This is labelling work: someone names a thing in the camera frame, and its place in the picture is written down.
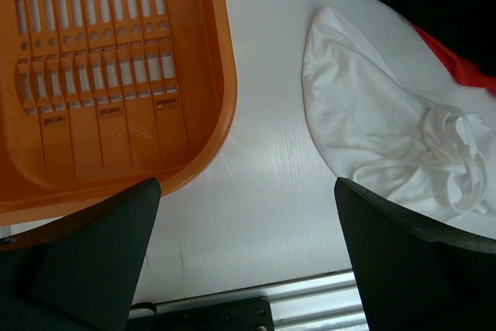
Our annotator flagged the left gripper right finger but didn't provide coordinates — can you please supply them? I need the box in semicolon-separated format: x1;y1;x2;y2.
334;178;495;330

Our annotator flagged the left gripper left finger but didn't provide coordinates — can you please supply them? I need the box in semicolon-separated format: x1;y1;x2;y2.
1;178;161;330

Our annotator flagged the white tank top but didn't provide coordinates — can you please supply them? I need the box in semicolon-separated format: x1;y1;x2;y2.
302;6;495;238

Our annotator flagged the red tank top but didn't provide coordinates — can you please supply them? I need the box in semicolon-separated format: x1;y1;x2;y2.
412;25;495;96

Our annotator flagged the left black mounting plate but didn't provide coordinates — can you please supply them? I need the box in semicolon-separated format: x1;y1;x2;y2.
126;297;274;331

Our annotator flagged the orange plastic basket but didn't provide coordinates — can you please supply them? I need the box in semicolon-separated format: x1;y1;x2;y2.
1;0;237;226

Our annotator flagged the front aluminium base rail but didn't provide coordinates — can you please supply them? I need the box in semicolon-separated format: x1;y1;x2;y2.
267;271;367;331

